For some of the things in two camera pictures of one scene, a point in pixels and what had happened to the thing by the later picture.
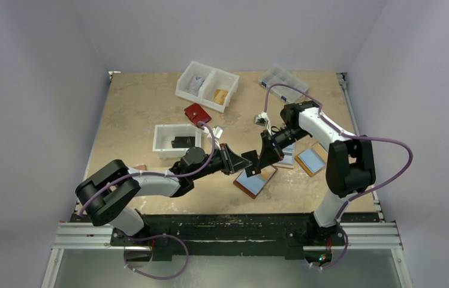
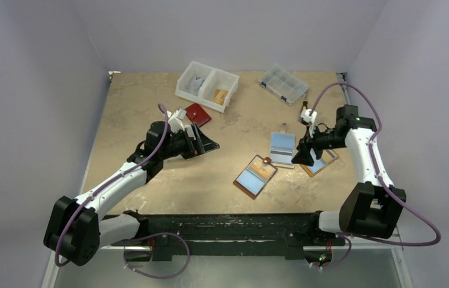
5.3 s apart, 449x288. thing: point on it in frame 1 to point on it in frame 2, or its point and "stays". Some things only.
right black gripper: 270,144 to 311,146
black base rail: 231,234 stays
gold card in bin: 219,96 stays
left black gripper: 231,162 to 201,144
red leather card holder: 196,114 stays
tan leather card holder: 254,185 stays
